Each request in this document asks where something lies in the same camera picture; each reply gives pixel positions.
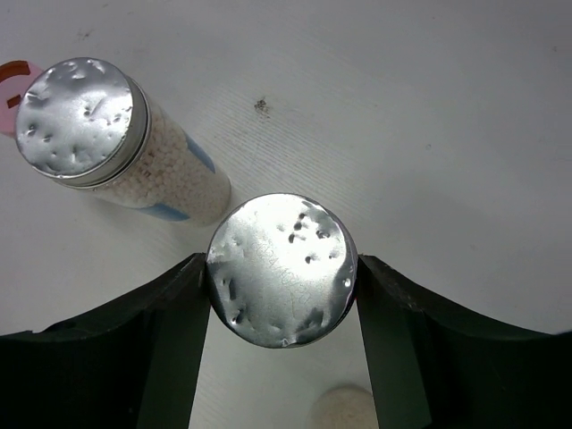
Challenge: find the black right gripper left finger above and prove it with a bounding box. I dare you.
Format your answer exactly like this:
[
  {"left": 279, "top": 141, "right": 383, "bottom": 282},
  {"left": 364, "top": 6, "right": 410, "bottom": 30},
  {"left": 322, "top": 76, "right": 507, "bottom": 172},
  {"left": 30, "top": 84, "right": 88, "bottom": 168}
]
[{"left": 1, "top": 253, "right": 210, "bottom": 428}]

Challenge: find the silver lid jar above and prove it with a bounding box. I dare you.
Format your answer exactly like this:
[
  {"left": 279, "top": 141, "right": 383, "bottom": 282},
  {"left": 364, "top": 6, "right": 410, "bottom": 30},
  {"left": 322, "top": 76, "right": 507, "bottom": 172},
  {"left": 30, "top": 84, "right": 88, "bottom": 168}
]
[
  {"left": 15, "top": 57, "right": 231, "bottom": 227},
  {"left": 206, "top": 193, "right": 358, "bottom": 349}
]

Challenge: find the pink lid spice shaker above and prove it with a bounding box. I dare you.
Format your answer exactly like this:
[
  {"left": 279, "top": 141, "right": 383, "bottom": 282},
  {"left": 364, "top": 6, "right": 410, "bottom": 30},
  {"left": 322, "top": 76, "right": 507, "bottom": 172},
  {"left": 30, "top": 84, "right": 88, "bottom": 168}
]
[{"left": 0, "top": 60, "right": 42, "bottom": 139}]

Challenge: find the yellow lid spice shaker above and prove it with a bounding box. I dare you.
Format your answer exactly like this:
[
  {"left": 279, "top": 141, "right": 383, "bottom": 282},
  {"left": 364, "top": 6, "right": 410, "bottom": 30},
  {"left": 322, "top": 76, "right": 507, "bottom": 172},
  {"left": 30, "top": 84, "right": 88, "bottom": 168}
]
[{"left": 306, "top": 385, "right": 379, "bottom": 429}]

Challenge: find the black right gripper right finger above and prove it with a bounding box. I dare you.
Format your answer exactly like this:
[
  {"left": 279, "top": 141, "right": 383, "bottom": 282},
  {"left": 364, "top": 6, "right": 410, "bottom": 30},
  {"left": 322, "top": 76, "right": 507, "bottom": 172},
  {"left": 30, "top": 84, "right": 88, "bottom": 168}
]
[{"left": 357, "top": 256, "right": 571, "bottom": 428}]

